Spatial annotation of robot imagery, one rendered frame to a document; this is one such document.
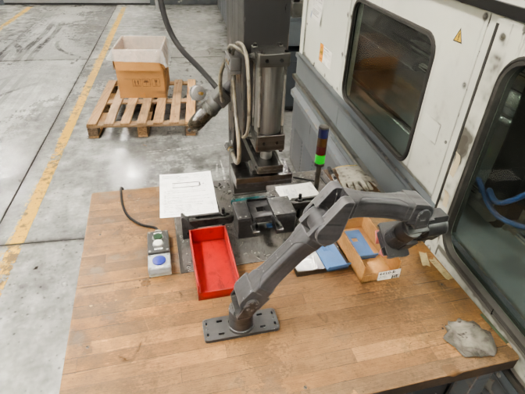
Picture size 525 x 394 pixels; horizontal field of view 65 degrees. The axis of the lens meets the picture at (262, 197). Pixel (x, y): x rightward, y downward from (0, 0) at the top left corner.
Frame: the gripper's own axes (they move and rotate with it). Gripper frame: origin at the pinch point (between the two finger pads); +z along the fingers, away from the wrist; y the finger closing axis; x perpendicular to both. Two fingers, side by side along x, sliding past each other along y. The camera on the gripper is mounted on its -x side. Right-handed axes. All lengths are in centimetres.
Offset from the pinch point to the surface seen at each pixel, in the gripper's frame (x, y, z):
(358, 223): -3.6, 13.5, 17.4
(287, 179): 23.1, 26.3, 2.8
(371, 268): 0.4, -4.3, 8.5
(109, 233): 81, 24, 28
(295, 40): -76, 260, 193
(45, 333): 129, 7, 125
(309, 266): 19.9, -0.9, 9.1
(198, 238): 52, 16, 20
